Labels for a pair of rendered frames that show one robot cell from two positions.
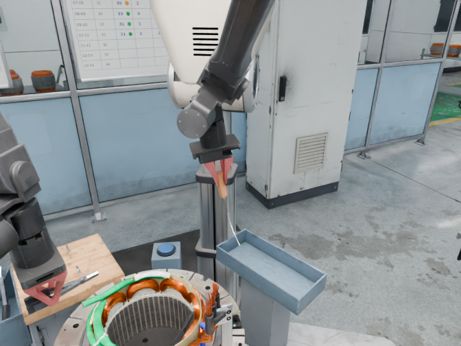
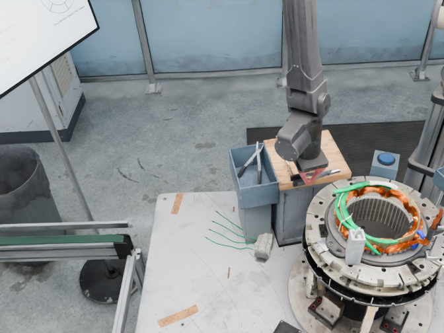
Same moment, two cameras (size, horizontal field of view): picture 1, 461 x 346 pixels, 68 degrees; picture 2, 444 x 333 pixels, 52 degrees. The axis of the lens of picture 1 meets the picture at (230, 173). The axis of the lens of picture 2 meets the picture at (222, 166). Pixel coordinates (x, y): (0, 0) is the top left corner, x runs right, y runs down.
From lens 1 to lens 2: 0.49 m
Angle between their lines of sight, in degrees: 31
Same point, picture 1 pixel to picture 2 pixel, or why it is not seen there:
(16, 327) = (273, 189)
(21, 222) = (312, 131)
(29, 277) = (306, 166)
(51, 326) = (292, 195)
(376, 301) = not seen: outside the picture
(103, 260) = (334, 156)
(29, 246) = (311, 147)
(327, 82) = not seen: outside the picture
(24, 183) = (324, 109)
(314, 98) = not seen: outside the picture
